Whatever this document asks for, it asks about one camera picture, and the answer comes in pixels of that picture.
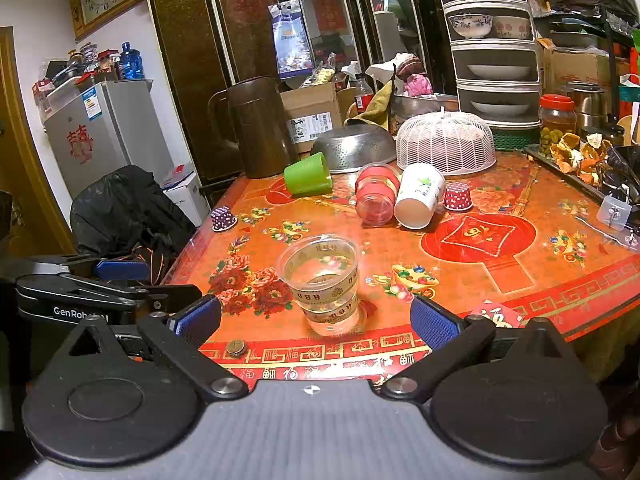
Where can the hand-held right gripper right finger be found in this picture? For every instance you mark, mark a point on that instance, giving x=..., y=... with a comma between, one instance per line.
x=432, y=322

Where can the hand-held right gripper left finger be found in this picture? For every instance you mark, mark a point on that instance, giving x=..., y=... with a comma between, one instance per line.
x=197, y=319

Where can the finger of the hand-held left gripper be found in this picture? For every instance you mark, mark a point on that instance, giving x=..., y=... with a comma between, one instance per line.
x=170, y=295
x=120, y=270

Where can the clear printed plastic cup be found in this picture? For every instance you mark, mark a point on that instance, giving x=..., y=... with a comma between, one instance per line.
x=320, y=285

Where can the purple dotted small paper cup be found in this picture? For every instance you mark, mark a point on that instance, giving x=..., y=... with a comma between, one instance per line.
x=223, y=219

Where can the red dotted small paper cup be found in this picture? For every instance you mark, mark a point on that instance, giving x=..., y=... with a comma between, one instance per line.
x=458, y=198

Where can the white paper cup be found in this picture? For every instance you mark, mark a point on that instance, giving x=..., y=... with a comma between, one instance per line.
x=419, y=195

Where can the pink clear plastic cup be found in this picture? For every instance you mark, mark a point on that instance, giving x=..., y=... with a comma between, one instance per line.
x=377, y=192

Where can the green plastic cup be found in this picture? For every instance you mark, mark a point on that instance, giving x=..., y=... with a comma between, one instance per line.
x=306, y=176

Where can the coin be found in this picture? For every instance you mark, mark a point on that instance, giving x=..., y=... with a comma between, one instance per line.
x=235, y=347

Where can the black bag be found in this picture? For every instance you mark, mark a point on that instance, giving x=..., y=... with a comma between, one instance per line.
x=127, y=212

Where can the red envelope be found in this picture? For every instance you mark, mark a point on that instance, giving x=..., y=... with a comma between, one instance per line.
x=495, y=314

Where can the red floral tablecloth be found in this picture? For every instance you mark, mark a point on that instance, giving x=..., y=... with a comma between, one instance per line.
x=500, y=270

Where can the white carton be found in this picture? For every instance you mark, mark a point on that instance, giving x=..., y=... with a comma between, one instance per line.
x=187, y=197

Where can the grey small refrigerator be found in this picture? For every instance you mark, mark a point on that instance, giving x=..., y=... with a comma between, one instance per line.
x=105, y=135

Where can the brown wooden door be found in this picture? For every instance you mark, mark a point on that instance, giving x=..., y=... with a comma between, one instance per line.
x=20, y=160

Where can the white mesh food cover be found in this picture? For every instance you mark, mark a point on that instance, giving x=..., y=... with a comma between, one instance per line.
x=445, y=142

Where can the metal colander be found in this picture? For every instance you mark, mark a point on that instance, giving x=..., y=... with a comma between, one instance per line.
x=357, y=147

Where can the brown plastic pitcher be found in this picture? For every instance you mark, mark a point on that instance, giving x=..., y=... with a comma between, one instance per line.
x=262, y=127

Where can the green plastic basket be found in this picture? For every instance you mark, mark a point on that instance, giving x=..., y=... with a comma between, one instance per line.
x=515, y=139

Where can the blue water bottle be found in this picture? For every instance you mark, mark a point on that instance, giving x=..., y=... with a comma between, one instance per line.
x=132, y=62

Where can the small clear plastic box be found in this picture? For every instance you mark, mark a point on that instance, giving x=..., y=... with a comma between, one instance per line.
x=614, y=212

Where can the metal basin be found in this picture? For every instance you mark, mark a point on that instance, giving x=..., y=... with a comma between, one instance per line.
x=425, y=105

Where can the tray of dried orange peels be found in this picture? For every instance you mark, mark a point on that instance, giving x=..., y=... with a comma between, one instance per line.
x=575, y=155

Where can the olive cloth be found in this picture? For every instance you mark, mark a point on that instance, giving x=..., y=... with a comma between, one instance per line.
x=375, y=110

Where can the dark brown wardrobe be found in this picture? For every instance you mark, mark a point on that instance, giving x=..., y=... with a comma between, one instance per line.
x=190, y=60

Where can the white plate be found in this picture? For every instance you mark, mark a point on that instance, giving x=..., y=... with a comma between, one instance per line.
x=500, y=108

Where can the cardboard box with label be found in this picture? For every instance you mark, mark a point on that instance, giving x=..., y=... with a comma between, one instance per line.
x=312, y=115

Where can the red lidded glass jar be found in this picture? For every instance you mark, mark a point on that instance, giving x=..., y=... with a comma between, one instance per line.
x=557, y=122

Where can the pink cloth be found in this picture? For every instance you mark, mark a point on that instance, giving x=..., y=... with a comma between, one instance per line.
x=418, y=85

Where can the dark soda bottle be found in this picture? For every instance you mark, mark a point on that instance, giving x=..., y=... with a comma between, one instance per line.
x=363, y=94

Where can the white tiered dish rack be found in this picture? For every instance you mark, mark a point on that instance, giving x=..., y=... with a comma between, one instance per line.
x=535, y=85

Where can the metal pot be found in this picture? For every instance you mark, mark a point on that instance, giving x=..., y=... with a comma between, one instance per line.
x=587, y=105

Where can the hanging blue printed bag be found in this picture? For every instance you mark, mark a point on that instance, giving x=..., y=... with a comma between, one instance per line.
x=292, y=40

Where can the plain cardboard box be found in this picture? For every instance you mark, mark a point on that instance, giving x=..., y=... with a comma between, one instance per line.
x=575, y=67

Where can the blue floral bowl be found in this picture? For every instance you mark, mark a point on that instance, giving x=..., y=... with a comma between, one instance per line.
x=470, y=25

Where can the pink floral bowl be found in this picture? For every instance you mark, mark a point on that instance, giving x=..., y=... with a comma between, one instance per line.
x=512, y=27

